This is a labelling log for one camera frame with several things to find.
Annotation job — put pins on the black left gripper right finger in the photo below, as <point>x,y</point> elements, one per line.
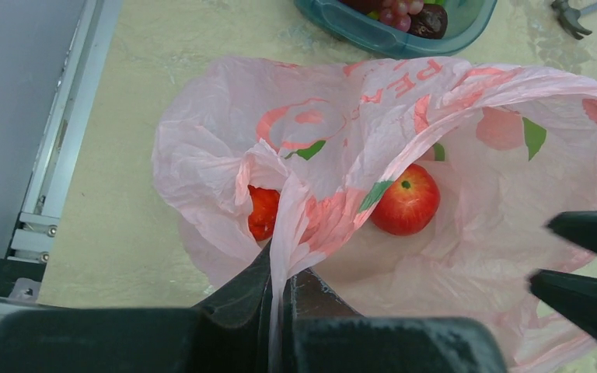
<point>307,295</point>

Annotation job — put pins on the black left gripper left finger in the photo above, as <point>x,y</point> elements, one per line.
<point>232,333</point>

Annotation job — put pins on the pink plastic bag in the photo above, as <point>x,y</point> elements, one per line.
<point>508,146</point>

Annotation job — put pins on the red fake strawberry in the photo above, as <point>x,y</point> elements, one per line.
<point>262,220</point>

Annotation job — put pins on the red fake apple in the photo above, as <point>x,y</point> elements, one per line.
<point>409,204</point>

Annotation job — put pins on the dark fake plum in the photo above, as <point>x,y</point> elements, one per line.
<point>430,23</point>

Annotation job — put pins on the red fake grape bunch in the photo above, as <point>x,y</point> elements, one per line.
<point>397,13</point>

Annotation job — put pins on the teal plastic basin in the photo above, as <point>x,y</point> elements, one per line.
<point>466,21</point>

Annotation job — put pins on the aluminium frame rail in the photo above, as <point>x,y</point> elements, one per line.
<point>52,55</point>

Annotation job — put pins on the small black handled hammer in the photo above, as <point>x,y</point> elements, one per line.
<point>568,17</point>

